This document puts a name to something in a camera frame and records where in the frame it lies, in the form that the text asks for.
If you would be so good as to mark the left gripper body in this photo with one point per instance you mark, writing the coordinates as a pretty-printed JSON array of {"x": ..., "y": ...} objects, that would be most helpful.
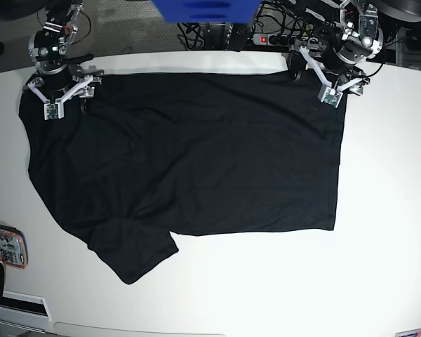
[{"x": 322, "y": 53}]

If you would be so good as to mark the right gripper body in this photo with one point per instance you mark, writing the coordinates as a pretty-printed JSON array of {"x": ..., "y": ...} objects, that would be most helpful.
[{"x": 56, "y": 85}]

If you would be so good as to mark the black T-shirt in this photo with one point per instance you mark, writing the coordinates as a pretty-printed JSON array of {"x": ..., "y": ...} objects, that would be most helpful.
[{"x": 185, "y": 153}]

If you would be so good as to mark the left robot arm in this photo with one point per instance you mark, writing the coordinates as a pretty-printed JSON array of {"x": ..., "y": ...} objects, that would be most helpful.
[{"x": 339, "y": 38}]

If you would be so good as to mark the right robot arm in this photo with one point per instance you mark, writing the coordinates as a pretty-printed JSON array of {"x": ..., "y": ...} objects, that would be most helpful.
[{"x": 48, "y": 47}]

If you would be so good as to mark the white power strip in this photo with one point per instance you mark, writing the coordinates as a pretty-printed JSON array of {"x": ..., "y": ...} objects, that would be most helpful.
[{"x": 273, "y": 40}]

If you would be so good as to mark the black power adapter box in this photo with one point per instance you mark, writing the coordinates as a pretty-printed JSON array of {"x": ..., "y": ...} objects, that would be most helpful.
[{"x": 238, "y": 37}]

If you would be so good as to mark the blue plastic box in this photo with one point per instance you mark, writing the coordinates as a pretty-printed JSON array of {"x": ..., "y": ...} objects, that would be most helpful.
[{"x": 185, "y": 11}]

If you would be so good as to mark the white tray with black slot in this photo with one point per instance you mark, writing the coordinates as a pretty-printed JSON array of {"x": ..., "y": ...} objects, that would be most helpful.
[{"x": 24, "y": 311}]

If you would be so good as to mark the colourful sticker at table edge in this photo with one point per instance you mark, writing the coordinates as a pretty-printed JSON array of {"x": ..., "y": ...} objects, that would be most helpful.
[{"x": 410, "y": 333}]

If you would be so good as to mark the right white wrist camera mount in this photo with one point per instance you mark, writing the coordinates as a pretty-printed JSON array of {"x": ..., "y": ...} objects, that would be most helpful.
[{"x": 88, "y": 80}]

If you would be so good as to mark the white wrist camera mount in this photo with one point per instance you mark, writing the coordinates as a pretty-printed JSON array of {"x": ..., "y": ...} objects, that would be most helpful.
[
  {"x": 333, "y": 86},
  {"x": 88, "y": 80}
]

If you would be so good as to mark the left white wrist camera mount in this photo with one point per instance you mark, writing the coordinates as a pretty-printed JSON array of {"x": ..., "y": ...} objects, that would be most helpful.
[{"x": 333, "y": 86}]

